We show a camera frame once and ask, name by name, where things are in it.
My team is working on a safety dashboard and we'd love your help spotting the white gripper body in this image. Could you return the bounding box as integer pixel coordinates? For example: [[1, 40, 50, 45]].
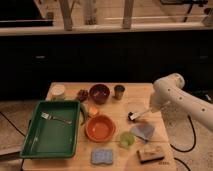
[[149, 94, 167, 113]]

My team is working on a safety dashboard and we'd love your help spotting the red orange bowl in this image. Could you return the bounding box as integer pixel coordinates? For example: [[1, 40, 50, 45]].
[[85, 115, 116, 143]]

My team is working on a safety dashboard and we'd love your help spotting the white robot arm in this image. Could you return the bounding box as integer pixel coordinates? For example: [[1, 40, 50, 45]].
[[151, 73, 213, 132]]

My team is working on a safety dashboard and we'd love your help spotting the dark maroon bowl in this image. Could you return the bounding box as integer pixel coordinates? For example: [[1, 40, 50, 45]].
[[89, 84, 110, 105]]

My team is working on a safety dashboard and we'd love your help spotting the blue grey cloth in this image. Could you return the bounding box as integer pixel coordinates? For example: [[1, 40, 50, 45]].
[[130, 124, 155, 141]]

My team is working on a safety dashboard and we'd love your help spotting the dark metal cup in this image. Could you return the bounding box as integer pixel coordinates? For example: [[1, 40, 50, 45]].
[[114, 84, 125, 100]]

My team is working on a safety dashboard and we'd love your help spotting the green plastic cup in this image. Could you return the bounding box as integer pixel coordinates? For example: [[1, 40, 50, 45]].
[[120, 132, 135, 148]]

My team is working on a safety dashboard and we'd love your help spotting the brown scrub block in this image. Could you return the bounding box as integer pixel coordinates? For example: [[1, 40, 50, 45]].
[[137, 146, 165, 164]]

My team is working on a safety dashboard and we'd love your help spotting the orange toy food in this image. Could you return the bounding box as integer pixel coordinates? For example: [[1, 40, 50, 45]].
[[88, 106, 99, 117]]

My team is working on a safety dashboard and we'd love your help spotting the green toy vegetable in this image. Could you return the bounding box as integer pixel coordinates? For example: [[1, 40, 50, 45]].
[[80, 103, 88, 125]]

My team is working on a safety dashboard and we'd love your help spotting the brown toy food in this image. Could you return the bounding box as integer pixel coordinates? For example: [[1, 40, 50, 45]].
[[76, 89, 89, 102]]

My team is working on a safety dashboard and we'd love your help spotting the blue sponge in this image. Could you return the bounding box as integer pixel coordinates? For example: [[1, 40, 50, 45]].
[[91, 149, 113, 165]]

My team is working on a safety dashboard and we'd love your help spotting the white cup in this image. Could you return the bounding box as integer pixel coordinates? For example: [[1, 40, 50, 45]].
[[51, 84, 66, 100]]

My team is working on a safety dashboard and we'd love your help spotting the silver fork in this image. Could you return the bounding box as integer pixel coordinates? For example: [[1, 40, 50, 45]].
[[41, 112, 72, 124]]

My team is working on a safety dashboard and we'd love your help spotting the green plastic tray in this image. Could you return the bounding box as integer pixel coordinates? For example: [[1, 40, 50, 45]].
[[20, 100, 80, 159]]

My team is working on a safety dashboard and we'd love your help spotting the black cable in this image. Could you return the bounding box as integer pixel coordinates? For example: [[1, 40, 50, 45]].
[[170, 114, 198, 154]]

